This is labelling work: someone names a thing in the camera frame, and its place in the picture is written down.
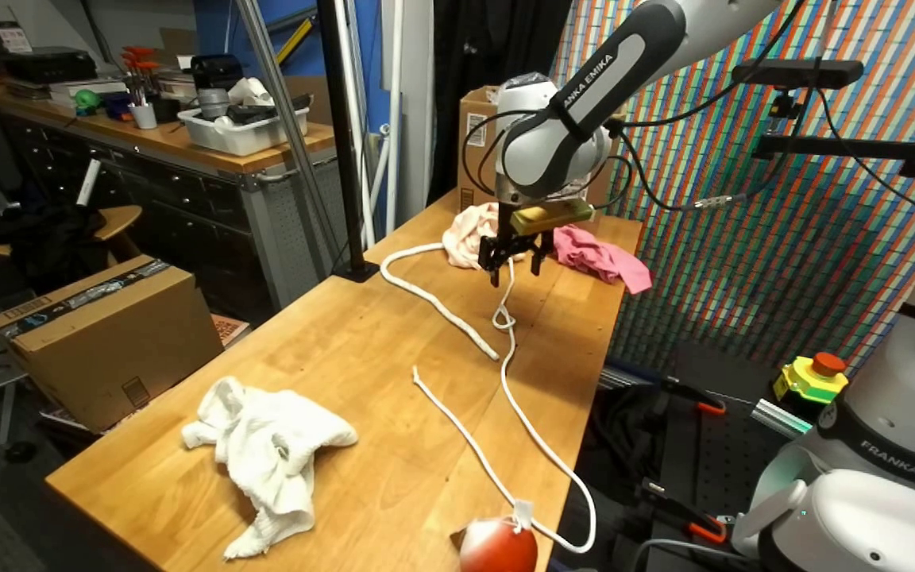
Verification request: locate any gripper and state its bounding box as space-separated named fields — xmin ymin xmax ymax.
xmin=478 ymin=203 xmax=557 ymax=288

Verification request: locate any light pink cloth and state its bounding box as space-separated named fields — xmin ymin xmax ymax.
xmin=442 ymin=202 xmax=509 ymax=271

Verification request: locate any tall cardboard box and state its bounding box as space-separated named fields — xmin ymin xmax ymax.
xmin=457 ymin=85 xmax=627 ymax=215

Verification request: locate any black pole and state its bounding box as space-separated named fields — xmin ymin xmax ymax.
xmin=316 ymin=0 xmax=381 ymax=284

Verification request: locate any black curtain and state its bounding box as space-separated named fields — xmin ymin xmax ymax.
xmin=428 ymin=0 xmax=574 ymax=206

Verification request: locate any orange black clamp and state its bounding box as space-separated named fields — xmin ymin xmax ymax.
xmin=658 ymin=376 xmax=728 ymax=416
xmin=639 ymin=477 xmax=729 ymax=546

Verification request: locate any silver metal pole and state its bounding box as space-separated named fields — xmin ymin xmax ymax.
xmin=235 ymin=0 xmax=347 ymax=263

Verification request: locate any red ball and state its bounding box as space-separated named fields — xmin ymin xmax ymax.
xmin=457 ymin=517 xmax=539 ymax=572

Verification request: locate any white plastic bin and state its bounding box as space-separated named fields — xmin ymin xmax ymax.
xmin=177 ymin=104 xmax=312 ymax=157

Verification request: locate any aluminium profile bar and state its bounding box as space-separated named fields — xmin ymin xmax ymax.
xmin=750 ymin=399 xmax=813 ymax=439

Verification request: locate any white towel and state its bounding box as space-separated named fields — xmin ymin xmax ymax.
xmin=181 ymin=376 xmax=359 ymax=561

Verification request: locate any yellow emergency stop button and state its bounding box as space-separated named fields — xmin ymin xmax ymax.
xmin=772 ymin=351 xmax=850 ymax=419

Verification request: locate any workbench with dark drawers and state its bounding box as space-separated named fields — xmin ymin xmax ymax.
xmin=0 ymin=90 xmax=341 ymax=312

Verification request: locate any wooden stool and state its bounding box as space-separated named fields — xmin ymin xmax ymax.
xmin=0 ymin=204 xmax=144 ymax=265

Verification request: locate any white cup with tools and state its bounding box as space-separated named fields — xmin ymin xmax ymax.
xmin=121 ymin=46 xmax=160 ymax=131

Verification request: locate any large cardboard box with tape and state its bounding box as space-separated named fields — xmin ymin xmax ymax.
xmin=0 ymin=255 xmax=226 ymax=435

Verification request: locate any black garment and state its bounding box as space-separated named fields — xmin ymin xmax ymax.
xmin=0 ymin=202 xmax=110 ymax=293

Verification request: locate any black printer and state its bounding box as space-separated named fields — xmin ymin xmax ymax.
xmin=0 ymin=45 xmax=99 ymax=85

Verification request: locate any thick white rope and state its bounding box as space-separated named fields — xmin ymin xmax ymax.
xmin=379 ymin=242 xmax=500 ymax=362

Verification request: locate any thin white rope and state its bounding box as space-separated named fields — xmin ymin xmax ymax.
xmin=412 ymin=256 xmax=598 ymax=555

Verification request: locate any grey cable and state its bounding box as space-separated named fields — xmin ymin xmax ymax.
xmin=627 ymin=538 xmax=747 ymax=572

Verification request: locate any camera on mount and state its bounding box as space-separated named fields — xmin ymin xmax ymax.
xmin=731 ymin=57 xmax=915 ymax=180

